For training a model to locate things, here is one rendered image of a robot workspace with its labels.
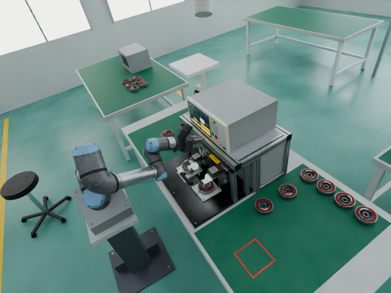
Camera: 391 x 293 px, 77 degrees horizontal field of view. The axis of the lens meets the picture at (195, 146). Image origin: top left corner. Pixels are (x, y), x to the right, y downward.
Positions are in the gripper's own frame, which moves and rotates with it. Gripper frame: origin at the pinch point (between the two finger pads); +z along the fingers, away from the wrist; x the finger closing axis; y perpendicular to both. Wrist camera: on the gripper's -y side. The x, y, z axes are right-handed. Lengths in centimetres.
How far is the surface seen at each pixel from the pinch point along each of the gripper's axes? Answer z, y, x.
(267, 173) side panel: 42, 17, 24
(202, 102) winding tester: 5.5, -16.8, -16.1
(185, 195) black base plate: -0.9, 46.5, -1.1
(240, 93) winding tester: 26.2, -26.5, -6.8
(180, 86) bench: 71, 17, -153
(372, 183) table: 127, 18, 58
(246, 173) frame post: 21.1, 13.2, 24.2
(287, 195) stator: 46, 23, 41
